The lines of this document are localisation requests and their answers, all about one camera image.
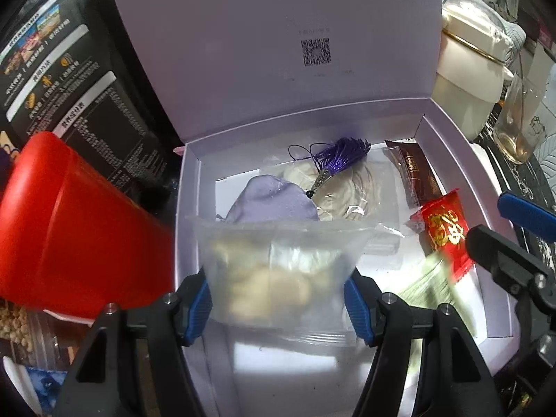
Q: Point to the clear bag of beige pieces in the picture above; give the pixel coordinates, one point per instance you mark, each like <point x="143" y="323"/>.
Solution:
<point x="269" y="278"/>

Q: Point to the cream jar with gold band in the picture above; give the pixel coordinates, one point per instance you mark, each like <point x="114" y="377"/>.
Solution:
<point x="460" y="87"/>

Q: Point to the red packet with gold print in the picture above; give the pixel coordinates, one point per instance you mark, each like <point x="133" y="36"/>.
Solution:
<point x="443" y="226"/>

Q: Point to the blue printed packet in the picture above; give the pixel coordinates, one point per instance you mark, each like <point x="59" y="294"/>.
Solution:
<point x="43" y="386"/>

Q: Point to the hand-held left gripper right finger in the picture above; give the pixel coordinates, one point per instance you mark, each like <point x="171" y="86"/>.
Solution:
<point x="358" y="312"/>

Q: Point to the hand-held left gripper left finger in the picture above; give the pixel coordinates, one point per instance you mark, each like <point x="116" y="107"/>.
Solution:
<point x="197" y="312"/>

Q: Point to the brown chocolate packet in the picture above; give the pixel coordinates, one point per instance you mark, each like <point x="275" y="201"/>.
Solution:
<point x="417" y="173"/>

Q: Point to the white coil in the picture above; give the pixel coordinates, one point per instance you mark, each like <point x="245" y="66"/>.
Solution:
<point x="347" y="191"/>

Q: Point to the clear drinking glass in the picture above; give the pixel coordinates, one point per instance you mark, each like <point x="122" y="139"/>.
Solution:
<point x="517" y="139"/>

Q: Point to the lavender gift box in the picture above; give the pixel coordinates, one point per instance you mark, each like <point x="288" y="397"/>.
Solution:
<point x="260" y="74"/>

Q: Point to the green printed packet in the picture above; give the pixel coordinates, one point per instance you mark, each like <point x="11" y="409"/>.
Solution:
<point x="425" y="286"/>

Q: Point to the lavender fabric pouch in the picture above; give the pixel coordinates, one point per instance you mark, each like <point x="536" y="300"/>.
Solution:
<point x="269" y="200"/>

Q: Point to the red plastic container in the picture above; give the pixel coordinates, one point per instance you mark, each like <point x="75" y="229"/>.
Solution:
<point x="78" y="226"/>

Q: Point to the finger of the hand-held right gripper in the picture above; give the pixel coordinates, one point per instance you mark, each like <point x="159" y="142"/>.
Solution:
<point x="525" y="213"/>
<point x="499" y="252"/>

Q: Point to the black printed pouch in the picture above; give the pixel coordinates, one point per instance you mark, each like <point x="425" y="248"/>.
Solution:
<point x="87" y="95"/>

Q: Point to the purple tassel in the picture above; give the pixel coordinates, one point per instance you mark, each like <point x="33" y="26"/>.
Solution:
<point x="343" y="154"/>

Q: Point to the clear bag of beige grains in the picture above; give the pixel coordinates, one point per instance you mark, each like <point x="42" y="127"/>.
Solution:
<point x="17" y="321"/>

